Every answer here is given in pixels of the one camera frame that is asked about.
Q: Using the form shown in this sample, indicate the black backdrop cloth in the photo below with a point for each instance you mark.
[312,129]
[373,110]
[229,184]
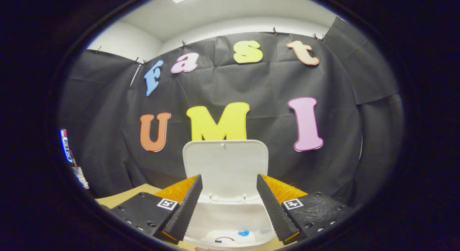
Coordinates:
[251,85]

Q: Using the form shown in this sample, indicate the computer monitor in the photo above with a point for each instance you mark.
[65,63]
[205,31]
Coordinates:
[66,146]

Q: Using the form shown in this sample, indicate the white desktop garbage bin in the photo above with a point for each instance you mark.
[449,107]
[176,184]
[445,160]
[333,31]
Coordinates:
[226,168]

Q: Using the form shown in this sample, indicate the paper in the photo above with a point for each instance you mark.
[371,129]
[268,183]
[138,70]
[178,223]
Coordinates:
[243,232]

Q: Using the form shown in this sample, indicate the wooden desktop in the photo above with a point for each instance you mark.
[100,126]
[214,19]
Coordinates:
[122,199]

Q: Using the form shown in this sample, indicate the thin white rod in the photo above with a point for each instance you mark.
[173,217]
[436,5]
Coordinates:
[136,75]

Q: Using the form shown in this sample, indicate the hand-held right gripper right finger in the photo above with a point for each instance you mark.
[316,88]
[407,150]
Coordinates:
[273,211]

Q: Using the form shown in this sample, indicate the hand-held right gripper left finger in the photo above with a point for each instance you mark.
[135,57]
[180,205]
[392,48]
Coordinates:
[183,209]

